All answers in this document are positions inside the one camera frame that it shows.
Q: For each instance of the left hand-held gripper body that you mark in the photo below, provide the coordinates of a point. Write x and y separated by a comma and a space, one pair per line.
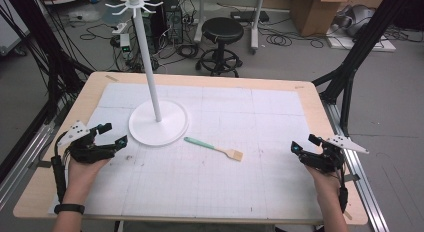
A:
87, 151

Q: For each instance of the black metal frame strut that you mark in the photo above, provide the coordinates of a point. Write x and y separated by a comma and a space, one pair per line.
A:
50, 52
360, 48

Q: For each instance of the black round stool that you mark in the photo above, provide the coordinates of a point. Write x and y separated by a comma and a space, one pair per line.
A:
223, 30

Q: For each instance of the aluminium rail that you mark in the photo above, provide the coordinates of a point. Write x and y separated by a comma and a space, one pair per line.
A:
23, 158
363, 178

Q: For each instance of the white floor panel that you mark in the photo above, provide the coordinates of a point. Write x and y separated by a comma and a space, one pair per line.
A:
383, 45

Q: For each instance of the grey round appliance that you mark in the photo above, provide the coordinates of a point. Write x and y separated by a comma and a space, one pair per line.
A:
358, 20

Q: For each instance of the white power strip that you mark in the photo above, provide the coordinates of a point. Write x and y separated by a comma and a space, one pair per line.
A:
119, 28

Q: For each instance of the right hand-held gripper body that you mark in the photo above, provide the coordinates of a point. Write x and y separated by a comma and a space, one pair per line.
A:
325, 158

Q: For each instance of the black wristband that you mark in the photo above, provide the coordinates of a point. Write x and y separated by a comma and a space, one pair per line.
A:
69, 208

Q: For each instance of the white hook stand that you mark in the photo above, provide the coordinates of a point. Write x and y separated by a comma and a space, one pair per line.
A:
156, 125

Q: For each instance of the person's right hand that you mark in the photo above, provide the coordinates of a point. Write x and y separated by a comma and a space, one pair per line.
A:
326, 187

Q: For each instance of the white grid mat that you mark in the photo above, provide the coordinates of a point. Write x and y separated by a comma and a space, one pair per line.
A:
233, 178

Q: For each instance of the cardboard box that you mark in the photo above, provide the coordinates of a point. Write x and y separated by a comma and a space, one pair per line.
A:
313, 15

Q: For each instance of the black flat device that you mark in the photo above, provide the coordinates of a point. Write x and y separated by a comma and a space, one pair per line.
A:
248, 16

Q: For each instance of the black computer tower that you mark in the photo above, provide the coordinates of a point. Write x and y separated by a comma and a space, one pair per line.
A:
174, 22

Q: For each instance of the person's left hand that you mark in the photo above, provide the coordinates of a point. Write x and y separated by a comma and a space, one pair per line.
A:
81, 177

